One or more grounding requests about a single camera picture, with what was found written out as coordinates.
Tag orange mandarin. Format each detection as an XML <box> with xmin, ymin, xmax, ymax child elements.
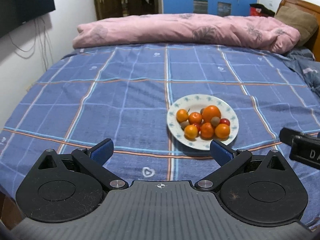
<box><xmin>184</xmin><ymin>125</ymin><xmax>199</xmax><ymax>140</ymax></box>
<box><xmin>215</xmin><ymin>124</ymin><xmax>230</xmax><ymax>139</ymax></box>

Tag large orange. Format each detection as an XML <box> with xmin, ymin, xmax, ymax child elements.
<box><xmin>202</xmin><ymin>105</ymin><xmax>221</xmax><ymax>122</ymax></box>

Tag mandarin front on plate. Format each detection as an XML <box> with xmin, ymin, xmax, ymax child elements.
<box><xmin>200</xmin><ymin>122</ymin><xmax>215</xmax><ymax>140</ymax></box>

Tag brown longan on plate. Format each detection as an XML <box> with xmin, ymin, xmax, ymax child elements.
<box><xmin>210</xmin><ymin>116</ymin><xmax>220</xmax><ymax>127</ymax></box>

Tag orange mandarin on bed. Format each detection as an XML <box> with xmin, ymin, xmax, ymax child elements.
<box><xmin>184</xmin><ymin>125</ymin><xmax>199</xmax><ymax>140</ymax></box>

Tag small mandarin behind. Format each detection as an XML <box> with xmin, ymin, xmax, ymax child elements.
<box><xmin>188</xmin><ymin>112</ymin><xmax>202</xmax><ymax>125</ymax></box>

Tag brown longan on bed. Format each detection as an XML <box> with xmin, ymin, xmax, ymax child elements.
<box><xmin>180</xmin><ymin>120</ymin><xmax>190</xmax><ymax>130</ymax></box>

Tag yellow-orange fruit with stem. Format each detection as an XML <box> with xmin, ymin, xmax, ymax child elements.
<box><xmin>176</xmin><ymin>109</ymin><xmax>189</xmax><ymax>123</ymax></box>

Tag white floral plate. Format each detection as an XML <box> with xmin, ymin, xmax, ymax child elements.
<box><xmin>167</xmin><ymin>94</ymin><xmax>239</xmax><ymax>151</ymax></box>

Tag blue plaid bedsheet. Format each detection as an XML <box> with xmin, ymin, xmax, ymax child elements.
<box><xmin>0</xmin><ymin>42</ymin><xmax>320</xmax><ymax>230</ymax></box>

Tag dark blue blanket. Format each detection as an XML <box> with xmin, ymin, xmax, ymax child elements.
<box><xmin>284</xmin><ymin>47</ymin><xmax>320</xmax><ymax>97</ymax></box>

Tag wooden headboard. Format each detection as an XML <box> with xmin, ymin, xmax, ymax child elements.
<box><xmin>275</xmin><ymin>0</ymin><xmax>319</xmax><ymax>62</ymax></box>

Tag pink folded quilt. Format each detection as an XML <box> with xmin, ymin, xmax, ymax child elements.
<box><xmin>73</xmin><ymin>13</ymin><xmax>300</xmax><ymax>54</ymax></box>

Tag brown pillow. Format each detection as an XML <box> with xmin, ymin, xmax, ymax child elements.
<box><xmin>274</xmin><ymin>6</ymin><xmax>319</xmax><ymax>47</ymax></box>

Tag black and red bag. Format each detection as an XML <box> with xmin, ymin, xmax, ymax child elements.
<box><xmin>249</xmin><ymin>3</ymin><xmax>276</xmax><ymax>17</ymax></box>

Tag hanging television cables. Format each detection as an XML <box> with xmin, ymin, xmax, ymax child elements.
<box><xmin>7</xmin><ymin>17</ymin><xmax>54</xmax><ymax>72</ymax></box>

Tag black wall television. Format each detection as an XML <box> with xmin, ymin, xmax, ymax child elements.
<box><xmin>0</xmin><ymin>0</ymin><xmax>55</xmax><ymax>37</ymax></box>

